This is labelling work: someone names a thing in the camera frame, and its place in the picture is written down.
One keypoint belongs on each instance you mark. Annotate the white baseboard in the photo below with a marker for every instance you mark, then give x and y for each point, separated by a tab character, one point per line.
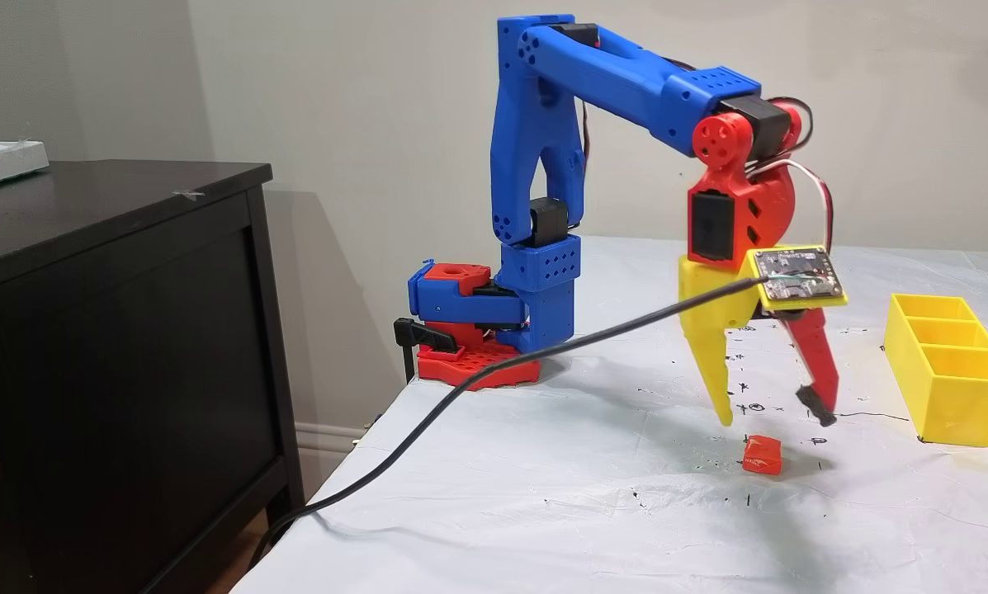
328	441

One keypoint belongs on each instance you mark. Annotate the yellow camera mount bracket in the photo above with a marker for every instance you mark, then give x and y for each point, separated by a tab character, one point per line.
799	301

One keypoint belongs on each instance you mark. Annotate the white table cover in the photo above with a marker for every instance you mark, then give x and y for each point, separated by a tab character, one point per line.
626	528

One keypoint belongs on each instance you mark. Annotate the small clear tape piece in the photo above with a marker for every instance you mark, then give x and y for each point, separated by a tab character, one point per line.
189	195

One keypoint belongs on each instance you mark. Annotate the black wooden cabinet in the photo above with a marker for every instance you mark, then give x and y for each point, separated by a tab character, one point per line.
114	371

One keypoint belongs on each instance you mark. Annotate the yellow three-compartment box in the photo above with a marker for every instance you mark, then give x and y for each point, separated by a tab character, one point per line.
964	404

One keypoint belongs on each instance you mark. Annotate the camera circuit board module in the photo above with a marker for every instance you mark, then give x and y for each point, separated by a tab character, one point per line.
797	276

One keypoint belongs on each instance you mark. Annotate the black table clamp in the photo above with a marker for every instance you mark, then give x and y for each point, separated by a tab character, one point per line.
423	337

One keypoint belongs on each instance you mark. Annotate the orange Starburst candy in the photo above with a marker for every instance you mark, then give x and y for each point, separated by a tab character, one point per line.
762	455

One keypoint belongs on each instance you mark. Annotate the white flat box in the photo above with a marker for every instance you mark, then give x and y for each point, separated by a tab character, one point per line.
2	163

